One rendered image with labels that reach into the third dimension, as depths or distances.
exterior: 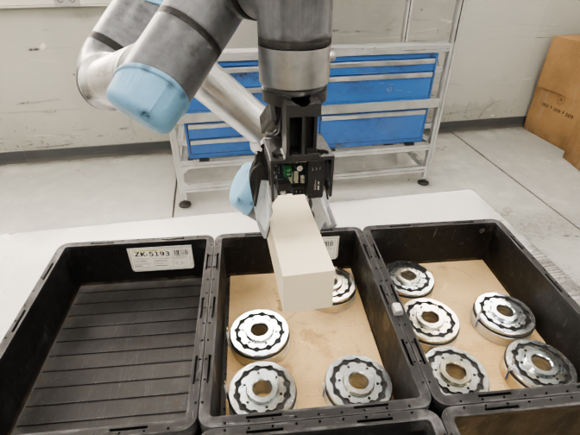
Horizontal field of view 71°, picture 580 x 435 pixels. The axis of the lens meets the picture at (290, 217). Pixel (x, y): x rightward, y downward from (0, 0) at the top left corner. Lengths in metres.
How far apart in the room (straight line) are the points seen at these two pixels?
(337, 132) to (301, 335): 2.00
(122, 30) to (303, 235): 0.49
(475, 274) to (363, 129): 1.84
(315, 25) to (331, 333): 0.53
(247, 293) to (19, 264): 0.70
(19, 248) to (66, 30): 2.20
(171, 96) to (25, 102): 3.18
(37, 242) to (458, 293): 1.13
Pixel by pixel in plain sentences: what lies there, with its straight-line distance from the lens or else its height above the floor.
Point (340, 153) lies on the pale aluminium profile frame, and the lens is 2.68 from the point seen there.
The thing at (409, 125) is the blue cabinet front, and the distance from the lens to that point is 2.80.
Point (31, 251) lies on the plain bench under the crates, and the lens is 1.35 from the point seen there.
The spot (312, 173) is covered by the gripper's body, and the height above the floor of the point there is 1.21.
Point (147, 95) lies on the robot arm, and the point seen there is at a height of 1.29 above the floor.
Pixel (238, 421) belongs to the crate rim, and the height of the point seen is 0.93.
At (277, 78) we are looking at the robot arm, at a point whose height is 1.31.
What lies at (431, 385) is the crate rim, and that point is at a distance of 0.61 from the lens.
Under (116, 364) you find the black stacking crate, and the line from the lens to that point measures 0.78.
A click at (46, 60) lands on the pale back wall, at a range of 3.45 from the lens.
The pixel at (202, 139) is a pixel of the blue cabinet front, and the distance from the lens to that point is 2.53.
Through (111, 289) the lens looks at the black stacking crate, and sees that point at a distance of 0.92.
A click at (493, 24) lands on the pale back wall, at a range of 3.91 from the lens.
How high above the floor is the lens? 1.42
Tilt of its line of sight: 34 degrees down
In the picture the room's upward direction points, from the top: straight up
